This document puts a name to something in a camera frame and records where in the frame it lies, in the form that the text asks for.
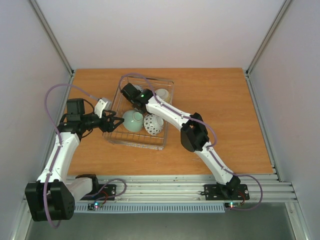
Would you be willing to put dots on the controller board with leds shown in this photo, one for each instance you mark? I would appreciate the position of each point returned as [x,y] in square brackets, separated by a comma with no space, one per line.
[96,205]
[233,205]

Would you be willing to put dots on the plain mint green bowl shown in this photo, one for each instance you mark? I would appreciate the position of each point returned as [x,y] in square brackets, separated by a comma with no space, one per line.
[133,121]

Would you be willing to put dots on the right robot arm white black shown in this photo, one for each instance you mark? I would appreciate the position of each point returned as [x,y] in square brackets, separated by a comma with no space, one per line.
[193,134]

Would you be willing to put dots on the blue yellow patterned bowl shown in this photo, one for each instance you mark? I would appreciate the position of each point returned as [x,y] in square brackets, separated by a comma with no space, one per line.
[163,94]

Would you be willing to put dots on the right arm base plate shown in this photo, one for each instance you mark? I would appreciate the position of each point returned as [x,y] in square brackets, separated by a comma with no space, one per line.
[218,192]

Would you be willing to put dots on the red geometric patterned bowl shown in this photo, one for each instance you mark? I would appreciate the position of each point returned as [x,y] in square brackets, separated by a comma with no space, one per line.
[138,87]

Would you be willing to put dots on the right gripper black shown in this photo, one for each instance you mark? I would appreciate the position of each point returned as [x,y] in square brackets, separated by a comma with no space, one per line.
[127,89]

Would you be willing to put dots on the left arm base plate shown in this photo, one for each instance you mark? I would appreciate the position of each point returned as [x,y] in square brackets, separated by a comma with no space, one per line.
[109,190]

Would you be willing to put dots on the red white patterned bowl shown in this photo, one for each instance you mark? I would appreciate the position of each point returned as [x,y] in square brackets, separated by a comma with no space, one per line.
[153,124]

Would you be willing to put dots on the slotted cable duct grey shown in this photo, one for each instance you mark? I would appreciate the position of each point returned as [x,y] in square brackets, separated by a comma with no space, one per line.
[150,208]

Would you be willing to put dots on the aluminium rail frame front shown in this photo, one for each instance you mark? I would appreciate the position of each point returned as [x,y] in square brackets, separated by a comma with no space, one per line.
[187,188]

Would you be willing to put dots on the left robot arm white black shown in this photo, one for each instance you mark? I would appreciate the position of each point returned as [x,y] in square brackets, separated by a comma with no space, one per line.
[49,198]

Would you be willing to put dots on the right controller board with leds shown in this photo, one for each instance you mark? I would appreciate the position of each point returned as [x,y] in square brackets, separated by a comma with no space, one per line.
[233,205]

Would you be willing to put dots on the left controller board with leds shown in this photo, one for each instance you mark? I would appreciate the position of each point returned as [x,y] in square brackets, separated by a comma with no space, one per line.
[96,205]

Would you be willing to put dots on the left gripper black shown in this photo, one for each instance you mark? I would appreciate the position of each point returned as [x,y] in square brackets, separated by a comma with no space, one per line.
[105,127]

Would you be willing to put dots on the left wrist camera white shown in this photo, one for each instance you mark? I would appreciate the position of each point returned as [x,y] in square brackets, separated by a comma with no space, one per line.
[103,104]

